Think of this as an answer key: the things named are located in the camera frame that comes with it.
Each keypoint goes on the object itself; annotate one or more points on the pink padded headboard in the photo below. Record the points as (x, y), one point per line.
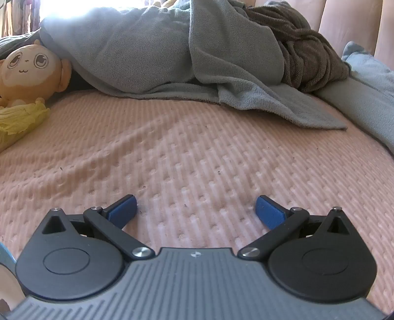
(354, 21)

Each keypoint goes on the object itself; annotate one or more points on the napa cabbage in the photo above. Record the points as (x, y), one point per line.
(18, 120)

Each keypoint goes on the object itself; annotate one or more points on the dark brown-grey towel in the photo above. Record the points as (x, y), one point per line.
(307, 52)

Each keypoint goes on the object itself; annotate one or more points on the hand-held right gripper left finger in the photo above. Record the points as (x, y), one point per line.
(123, 212)

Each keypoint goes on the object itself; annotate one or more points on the patterned curtain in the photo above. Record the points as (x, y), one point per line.
(15, 15)

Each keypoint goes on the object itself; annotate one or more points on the blue cartoon plate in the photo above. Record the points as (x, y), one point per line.
(6, 255)

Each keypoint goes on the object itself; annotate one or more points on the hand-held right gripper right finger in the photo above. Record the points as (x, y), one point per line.
(271, 214)

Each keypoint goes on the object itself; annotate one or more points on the grey-blue fleece blanket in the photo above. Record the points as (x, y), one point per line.
(138, 55)

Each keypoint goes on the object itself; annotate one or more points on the tan monkey plush toy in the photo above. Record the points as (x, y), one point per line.
(27, 70)

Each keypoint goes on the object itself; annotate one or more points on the pink textured bed pad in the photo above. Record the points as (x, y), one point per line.
(197, 160)

